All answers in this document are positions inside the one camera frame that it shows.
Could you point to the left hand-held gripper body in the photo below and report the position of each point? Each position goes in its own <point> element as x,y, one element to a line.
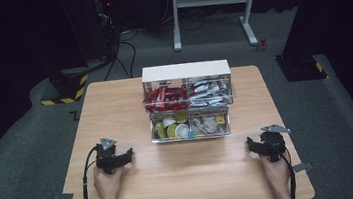
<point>106,156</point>

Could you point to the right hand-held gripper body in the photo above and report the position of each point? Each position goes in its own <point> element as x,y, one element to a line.
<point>272,142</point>

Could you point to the clear organizer box white lid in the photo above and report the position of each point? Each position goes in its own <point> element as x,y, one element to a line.
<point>185,70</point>

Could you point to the person's left hand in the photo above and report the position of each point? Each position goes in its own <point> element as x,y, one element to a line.
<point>107,185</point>

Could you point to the person's right hand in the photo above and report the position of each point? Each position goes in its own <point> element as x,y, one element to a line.
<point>275,170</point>

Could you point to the grey tape strip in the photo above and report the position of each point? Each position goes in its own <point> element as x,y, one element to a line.
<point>303,167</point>
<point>63,197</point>

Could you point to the pile of white sachets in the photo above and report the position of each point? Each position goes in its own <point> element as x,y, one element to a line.
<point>207,124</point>

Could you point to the pile of yellow white capsules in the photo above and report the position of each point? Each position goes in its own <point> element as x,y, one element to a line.
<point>172,129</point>

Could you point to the pile of white silver packets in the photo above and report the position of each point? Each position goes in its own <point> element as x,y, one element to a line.
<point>209,93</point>

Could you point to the pile of red stick packets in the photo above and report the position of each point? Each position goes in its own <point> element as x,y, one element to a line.
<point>166,98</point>

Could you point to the black yellow striped stand base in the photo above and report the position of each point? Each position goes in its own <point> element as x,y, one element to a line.
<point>69,90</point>

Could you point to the small red floor item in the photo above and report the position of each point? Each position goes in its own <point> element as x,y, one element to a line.
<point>262,44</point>

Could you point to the dark equipment rack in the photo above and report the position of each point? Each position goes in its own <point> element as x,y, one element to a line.
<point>106,20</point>

